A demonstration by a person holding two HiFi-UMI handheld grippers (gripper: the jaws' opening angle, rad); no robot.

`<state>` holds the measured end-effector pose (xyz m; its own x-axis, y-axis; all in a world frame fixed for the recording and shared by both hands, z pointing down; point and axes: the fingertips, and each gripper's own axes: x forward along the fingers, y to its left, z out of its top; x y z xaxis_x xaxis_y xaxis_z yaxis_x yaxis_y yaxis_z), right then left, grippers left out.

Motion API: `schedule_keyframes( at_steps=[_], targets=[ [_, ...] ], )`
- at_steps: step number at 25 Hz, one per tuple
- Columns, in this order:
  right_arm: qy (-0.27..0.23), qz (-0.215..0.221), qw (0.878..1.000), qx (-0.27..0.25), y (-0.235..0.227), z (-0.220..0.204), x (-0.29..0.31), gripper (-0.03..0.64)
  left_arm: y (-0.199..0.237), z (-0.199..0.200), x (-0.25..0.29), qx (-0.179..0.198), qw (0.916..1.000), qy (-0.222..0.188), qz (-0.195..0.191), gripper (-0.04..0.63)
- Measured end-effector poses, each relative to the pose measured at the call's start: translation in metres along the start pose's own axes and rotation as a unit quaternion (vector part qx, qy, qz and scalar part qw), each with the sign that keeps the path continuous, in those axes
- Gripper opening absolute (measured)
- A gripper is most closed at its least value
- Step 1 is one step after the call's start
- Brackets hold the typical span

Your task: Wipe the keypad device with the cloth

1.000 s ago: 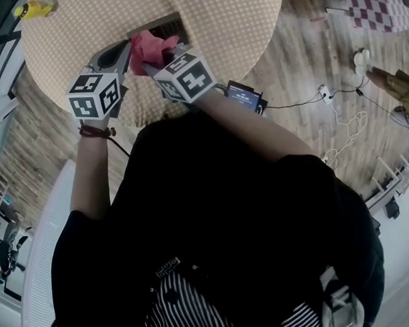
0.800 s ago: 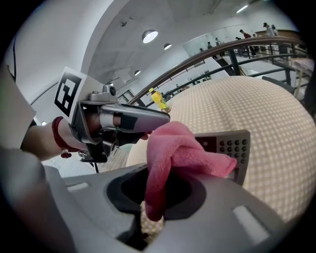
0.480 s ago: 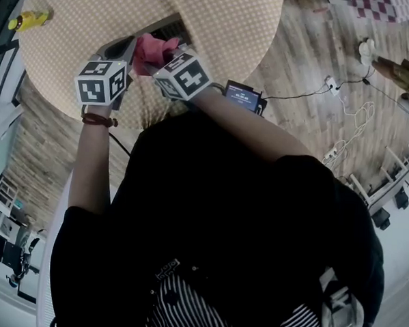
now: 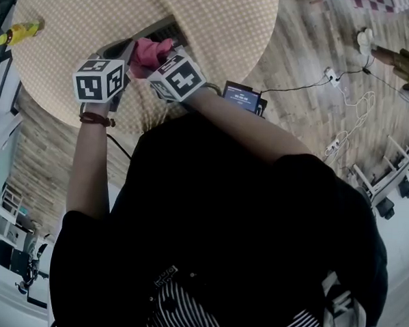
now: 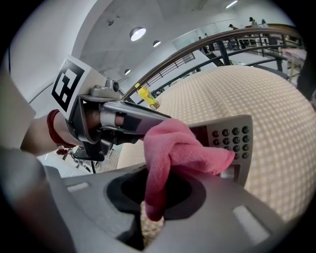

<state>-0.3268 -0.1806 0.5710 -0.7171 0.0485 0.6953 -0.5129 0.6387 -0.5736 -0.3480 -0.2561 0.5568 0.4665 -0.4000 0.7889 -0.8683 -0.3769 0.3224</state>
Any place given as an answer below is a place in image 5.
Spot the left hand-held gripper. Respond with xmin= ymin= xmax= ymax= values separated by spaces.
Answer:
xmin=51 ymin=54 xmax=172 ymax=161

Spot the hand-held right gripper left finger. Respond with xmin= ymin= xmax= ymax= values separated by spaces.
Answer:
xmin=45 ymin=165 xmax=149 ymax=253

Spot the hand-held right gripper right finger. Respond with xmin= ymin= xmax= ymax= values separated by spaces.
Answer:
xmin=145 ymin=172 xmax=286 ymax=253

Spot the pink cloth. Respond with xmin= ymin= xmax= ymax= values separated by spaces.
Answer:
xmin=143 ymin=118 xmax=236 ymax=222

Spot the grey keypad device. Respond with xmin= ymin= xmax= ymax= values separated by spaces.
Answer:
xmin=187 ymin=114 xmax=254 ymax=190

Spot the person's left forearm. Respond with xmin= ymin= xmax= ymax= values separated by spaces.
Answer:
xmin=21 ymin=111 xmax=75 ymax=157

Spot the person's left hand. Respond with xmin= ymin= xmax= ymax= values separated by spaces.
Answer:
xmin=85 ymin=108 xmax=124 ymax=131

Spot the yellow bottle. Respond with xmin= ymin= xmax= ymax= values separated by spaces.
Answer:
xmin=134 ymin=83 xmax=160 ymax=111

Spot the dark railing with wooden handrail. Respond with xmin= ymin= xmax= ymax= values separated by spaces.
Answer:
xmin=122 ymin=26 xmax=306 ymax=104

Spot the round table with checked tablecloth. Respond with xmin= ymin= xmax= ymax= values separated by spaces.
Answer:
xmin=117 ymin=65 xmax=314 ymax=248

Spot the red cord bracelet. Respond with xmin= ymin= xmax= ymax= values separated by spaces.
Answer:
xmin=46 ymin=109 xmax=76 ymax=149

